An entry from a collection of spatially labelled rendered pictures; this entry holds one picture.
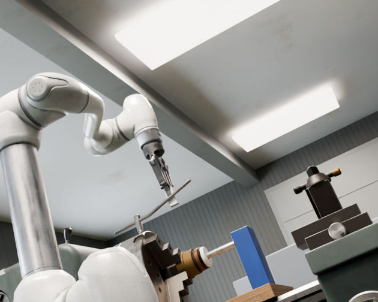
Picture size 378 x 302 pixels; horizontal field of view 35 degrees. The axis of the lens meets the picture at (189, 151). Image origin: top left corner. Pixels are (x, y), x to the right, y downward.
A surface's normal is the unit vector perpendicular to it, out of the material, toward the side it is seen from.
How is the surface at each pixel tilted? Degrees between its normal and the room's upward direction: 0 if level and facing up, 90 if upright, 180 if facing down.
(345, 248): 90
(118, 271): 79
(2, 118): 91
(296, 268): 90
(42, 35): 180
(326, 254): 90
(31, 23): 180
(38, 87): 98
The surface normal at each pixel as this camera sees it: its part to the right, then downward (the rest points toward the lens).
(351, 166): -0.36, -0.23
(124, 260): 0.37, -0.76
